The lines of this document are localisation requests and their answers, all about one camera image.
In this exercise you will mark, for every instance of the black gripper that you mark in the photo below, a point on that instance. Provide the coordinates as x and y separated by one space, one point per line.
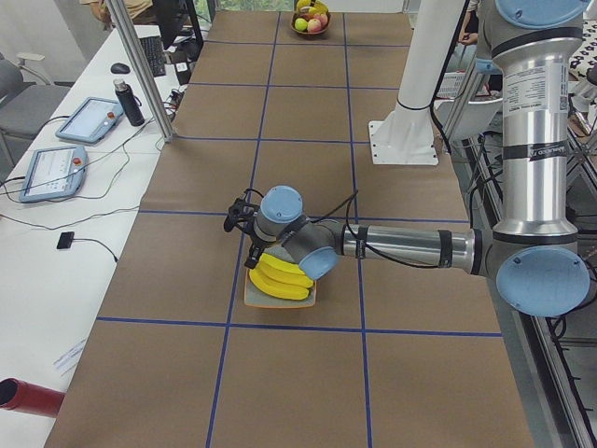
257 246

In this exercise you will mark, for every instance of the yellow banana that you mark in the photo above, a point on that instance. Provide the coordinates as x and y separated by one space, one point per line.
278 289
295 279
279 264

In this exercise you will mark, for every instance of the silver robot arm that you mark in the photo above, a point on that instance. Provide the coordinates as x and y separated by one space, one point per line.
531 252

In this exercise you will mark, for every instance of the blue square ceramic plate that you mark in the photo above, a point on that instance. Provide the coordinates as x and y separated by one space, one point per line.
252 296

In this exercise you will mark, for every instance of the wicker fruit basket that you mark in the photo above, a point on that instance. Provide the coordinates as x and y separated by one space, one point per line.
308 18

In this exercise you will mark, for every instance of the yellow banana basket front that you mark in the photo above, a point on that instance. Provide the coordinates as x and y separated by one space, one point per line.
311 7

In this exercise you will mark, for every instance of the brown paper table mat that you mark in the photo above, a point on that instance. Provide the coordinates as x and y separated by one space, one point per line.
388 356

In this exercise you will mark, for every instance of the small black puck device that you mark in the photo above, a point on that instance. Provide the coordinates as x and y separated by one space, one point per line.
65 240

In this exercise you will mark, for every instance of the black water bottle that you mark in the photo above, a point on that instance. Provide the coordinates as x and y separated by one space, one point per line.
128 102

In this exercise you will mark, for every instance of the far blue teach pendant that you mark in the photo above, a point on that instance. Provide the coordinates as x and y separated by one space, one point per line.
91 121

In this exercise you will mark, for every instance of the blue teach pendant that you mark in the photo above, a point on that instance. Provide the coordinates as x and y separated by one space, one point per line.
91 121
54 173

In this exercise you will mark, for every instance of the near blue teach pendant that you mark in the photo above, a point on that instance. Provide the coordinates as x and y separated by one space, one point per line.
54 173

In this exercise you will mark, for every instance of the black keyboard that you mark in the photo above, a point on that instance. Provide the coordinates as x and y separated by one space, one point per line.
154 52

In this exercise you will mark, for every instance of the black computer mouse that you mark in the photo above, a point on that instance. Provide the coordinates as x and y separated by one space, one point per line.
120 69

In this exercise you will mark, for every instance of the red apple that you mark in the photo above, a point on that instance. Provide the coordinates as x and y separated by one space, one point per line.
314 26

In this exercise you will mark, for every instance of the pink apple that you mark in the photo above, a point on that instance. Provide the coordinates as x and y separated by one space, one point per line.
322 18

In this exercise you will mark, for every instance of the black computer monitor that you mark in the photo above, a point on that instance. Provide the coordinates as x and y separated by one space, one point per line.
171 16

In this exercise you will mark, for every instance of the red cylinder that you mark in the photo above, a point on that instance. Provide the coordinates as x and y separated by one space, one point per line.
22 397

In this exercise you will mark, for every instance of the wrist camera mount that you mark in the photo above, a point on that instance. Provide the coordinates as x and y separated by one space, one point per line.
242 213

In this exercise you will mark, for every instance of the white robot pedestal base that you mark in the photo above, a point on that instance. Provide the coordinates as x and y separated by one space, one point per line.
406 136

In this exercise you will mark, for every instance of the aluminium frame post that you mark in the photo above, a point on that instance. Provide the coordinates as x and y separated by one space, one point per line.
130 40

